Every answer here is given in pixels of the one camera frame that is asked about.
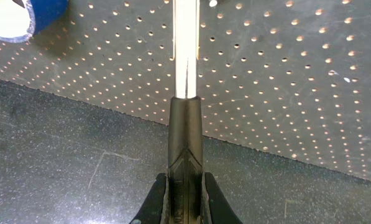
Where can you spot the black pegboard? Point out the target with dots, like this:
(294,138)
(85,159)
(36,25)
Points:
(281,93)

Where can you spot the hammer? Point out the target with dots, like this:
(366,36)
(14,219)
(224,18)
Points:
(185,140)

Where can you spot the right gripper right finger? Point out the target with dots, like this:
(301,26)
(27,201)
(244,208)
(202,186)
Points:
(214,202)

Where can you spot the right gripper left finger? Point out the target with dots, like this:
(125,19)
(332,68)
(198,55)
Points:
(155,202)

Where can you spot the roll of blue tape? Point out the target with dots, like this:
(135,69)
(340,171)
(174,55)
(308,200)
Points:
(48,12)

